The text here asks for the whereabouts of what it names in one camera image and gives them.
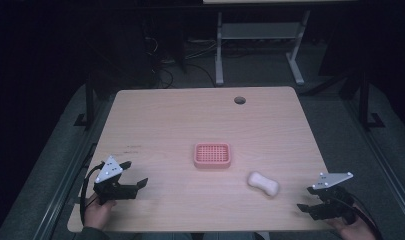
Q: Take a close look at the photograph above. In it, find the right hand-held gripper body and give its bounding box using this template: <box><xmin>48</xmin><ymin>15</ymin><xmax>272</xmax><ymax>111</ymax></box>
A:
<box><xmin>309</xmin><ymin>171</ymin><xmax>357</xmax><ymax>223</ymax></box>

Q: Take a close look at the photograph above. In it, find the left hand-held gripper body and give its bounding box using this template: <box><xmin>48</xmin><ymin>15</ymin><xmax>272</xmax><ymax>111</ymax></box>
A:
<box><xmin>92</xmin><ymin>155</ymin><xmax>140</xmax><ymax>205</ymax></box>

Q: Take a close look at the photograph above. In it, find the white soap bar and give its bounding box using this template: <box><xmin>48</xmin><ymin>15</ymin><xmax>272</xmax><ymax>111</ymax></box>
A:
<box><xmin>246</xmin><ymin>170</ymin><xmax>281</xmax><ymax>198</ymax></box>

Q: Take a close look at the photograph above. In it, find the pink soap dish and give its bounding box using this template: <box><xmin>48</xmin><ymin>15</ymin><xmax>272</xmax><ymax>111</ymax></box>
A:
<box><xmin>192</xmin><ymin>142</ymin><xmax>232</xmax><ymax>170</ymax></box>

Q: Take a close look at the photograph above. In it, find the person's left hand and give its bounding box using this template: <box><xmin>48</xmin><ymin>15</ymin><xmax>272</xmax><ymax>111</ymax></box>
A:
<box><xmin>83</xmin><ymin>194</ymin><xmax>117</xmax><ymax>231</ymax></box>

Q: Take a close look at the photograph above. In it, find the person's right hand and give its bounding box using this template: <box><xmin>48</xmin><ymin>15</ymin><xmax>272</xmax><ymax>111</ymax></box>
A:
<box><xmin>325</xmin><ymin>206</ymin><xmax>378</xmax><ymax>240</ymax></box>

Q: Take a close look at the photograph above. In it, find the black metal stand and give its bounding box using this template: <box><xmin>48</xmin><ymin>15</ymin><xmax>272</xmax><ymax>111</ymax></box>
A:
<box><xmin>356</xmin><ymin>71</ymin><xmax>386</xmax><ymax>130</ymax></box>
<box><xmin>73</xmin><ymin>74</ymin><xmax>98</xmax><ymax>128</ymax></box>

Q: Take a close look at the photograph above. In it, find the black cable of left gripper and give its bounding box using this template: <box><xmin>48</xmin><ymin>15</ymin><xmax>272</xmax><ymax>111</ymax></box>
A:
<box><xmin>79</xmin><ymin>161</ymin><xmax>106</xmax><ymax>225</ymax></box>

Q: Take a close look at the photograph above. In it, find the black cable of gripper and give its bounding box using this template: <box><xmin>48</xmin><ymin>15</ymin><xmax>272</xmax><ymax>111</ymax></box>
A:
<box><xmin>336</xmin><ymin>191</ymin><xmax>385</xmax><ymax>240</ymax></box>
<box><xmin>79</xmin><ymin>161</ymin><xmax>106</xmax><ymax>225</ymax></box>

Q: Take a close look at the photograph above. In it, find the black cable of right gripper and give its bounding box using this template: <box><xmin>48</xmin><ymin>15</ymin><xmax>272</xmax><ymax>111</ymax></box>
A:
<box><xmin>336</xmin><ymin>191</ymin><xmax>385</xmax><ymax>240</ymax></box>

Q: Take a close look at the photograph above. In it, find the grey metal rail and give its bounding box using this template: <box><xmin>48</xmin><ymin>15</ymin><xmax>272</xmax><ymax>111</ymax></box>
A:
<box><xmin>341</xmin><ymin>98</ymin><xmax>405</xmax><ymax>218</ymax></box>
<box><xmin>31</xmin><ymin>96</ymin><xmax>103</xmax><ymax>240</ymax></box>

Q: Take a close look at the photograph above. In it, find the bundle of floor cables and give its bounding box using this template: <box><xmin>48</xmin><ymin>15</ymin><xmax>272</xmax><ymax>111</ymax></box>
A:
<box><xmin>143</xmin><ymin>34</ymin><xmax>218</xmax><ymax>89</ymax></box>

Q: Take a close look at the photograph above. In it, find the white metal desk frame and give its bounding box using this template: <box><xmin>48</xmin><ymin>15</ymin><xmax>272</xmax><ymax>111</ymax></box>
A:
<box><xmin>214</xmin><ymin>10</ymin><xmax>312</xmax><ymax>87</ymax></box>

